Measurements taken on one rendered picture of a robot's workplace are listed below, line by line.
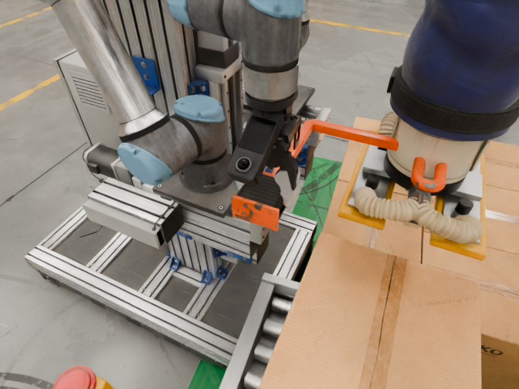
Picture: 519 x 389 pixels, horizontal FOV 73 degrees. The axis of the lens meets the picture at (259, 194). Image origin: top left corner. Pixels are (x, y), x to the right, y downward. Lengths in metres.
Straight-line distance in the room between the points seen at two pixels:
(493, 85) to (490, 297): 1.02
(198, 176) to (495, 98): 0.65
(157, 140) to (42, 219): 1.94
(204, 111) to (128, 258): 1.24
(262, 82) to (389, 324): 0.61
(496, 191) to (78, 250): 2.08
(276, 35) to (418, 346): 0.68
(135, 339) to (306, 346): 1.25
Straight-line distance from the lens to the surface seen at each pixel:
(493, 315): 1.52
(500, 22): 0.63
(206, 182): 0.93
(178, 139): 0.80
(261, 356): 1.24
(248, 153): 0.50
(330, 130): 0.80
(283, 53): 0.46
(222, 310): 1.68
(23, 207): 2.80
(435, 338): 0.90
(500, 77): 0.68
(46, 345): 2.10
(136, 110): 0.78
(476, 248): 0.81
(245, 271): 1.78
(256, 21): 0.45
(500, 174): 2.11
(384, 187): 0.85
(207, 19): 0.51
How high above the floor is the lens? 1.70
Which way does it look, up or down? 45 degrees down
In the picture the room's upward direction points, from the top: straight up
